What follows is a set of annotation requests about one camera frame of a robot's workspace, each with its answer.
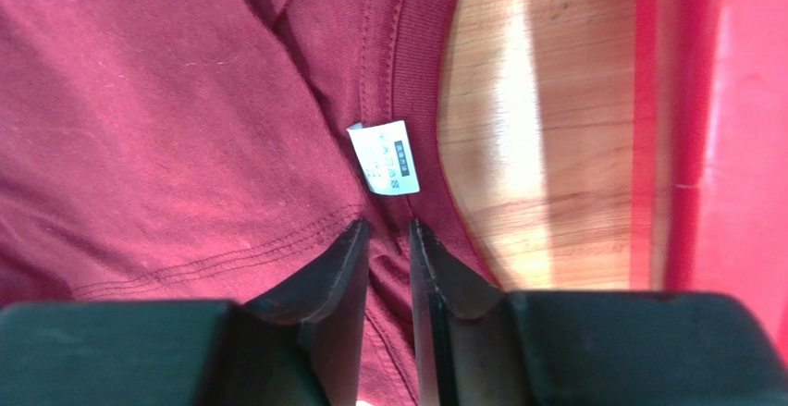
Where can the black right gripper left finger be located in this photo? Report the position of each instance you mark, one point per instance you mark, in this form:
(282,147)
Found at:
(299,343)

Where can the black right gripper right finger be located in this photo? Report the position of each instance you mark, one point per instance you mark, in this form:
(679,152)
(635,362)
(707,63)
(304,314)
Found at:
(477,344)

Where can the dark red t shirt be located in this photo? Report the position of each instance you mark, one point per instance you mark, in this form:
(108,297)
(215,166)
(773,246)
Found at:
(175,149)

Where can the red plastic tray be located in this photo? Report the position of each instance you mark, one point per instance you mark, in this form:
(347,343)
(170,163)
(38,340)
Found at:
(709,186)

